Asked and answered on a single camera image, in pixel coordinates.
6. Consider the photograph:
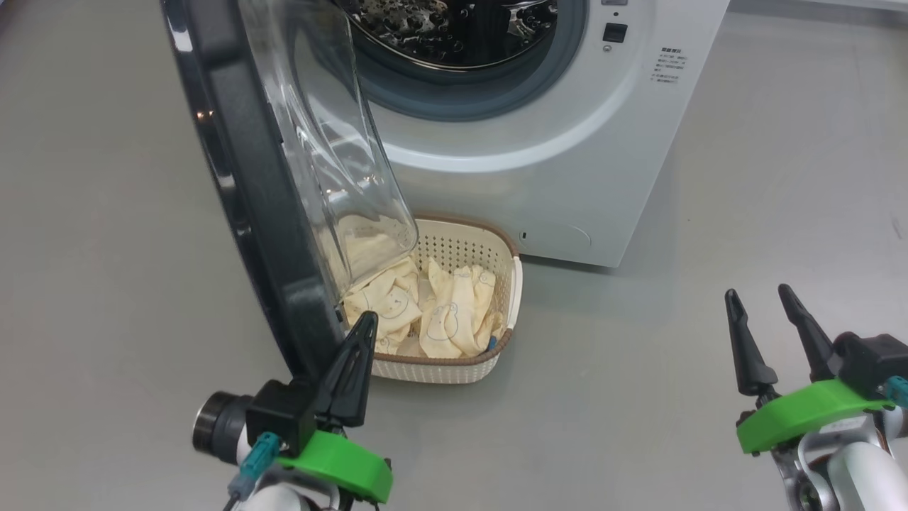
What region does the washing machine door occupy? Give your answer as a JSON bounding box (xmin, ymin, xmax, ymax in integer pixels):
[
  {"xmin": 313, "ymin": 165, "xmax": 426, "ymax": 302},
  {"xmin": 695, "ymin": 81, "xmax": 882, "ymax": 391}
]
[{"xmin": 160, "ymin": 0, "xmax": 419, "ymax": 384}]

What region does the cream garment with blue cuffs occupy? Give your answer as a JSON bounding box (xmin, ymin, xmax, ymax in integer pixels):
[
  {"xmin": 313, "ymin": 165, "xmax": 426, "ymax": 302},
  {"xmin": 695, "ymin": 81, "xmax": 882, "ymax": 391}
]
[{"xmin": 419, "ymin": 259, "xmax": 508, "ymax": 359}]

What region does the white front-load washing machine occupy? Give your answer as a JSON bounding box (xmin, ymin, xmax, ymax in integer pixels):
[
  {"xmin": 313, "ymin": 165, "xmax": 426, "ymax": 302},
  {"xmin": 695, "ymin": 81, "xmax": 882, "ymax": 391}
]
[{"xmin": 312, "ymin": 0, "xmax": 731, "ymax": 268}]

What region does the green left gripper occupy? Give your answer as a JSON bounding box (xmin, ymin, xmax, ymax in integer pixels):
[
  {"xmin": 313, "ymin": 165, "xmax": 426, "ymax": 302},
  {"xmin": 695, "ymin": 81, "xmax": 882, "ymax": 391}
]
[{"xmin": 277, "ymin": 311, "xmax": 393, "ymax": 505}]

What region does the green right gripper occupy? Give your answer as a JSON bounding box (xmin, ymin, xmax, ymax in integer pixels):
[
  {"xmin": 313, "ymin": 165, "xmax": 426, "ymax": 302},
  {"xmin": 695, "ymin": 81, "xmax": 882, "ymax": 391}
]
[{"xmin": 725, "ymin": 284, "xmax": 896, "ymax": 455}]

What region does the cream bear print garment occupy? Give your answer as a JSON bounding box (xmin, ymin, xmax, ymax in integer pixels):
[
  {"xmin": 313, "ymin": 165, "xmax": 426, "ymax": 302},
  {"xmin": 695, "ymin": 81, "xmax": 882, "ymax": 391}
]
[{"xmin": 343, "ymin": 234, "xmax": 423, "ymax": 356}]

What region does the cream perforated laundry basket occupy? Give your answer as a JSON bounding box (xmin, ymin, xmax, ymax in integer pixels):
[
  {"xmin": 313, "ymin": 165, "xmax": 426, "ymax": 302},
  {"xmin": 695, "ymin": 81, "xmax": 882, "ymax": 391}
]
[{"xmin": 330, "ymin": 215, "xmax": 524, "ymax": 385}]

